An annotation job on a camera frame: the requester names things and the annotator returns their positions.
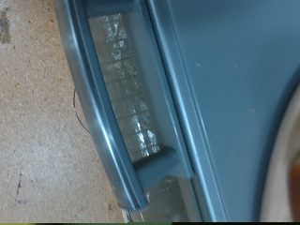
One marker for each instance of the round wooden cutting board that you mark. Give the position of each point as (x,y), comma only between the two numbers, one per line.
(278,175)

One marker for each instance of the silver toaster oven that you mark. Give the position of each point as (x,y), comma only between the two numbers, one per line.
(234,93)

